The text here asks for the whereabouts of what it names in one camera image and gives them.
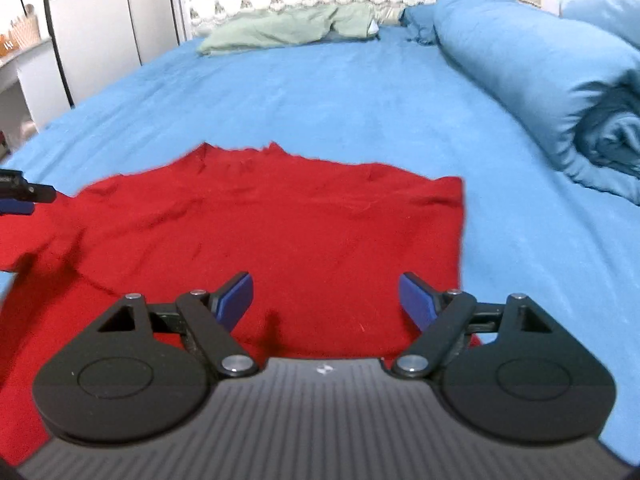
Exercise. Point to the blue bed sheet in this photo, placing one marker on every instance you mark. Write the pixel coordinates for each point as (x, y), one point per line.
(528, 228)

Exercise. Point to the woven basket on shelf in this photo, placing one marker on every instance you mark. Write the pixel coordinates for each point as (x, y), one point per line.
(24, 32)

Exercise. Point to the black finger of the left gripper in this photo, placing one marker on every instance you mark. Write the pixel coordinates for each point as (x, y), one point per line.
(18, 197)

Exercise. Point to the white wardrobe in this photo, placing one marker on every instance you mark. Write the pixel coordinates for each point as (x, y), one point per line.
(98, 42)

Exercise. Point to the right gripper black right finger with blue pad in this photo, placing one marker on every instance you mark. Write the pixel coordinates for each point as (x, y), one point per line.
(509, 370)

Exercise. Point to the light green garment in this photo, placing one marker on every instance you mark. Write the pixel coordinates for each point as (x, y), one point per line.
(290, 27)

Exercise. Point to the rolled blue duvet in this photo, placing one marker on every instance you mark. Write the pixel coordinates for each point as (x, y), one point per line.
(573, 87)

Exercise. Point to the white side shelf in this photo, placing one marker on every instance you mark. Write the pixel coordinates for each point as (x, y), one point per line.
(32, 91)

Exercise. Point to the light blue pillow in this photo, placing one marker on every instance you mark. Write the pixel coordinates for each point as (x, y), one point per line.
(605, 5)

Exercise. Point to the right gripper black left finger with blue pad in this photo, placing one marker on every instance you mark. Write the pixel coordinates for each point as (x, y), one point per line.
(141, 369)

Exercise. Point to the red small garment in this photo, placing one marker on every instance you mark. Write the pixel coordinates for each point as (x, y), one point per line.
(324, 242)

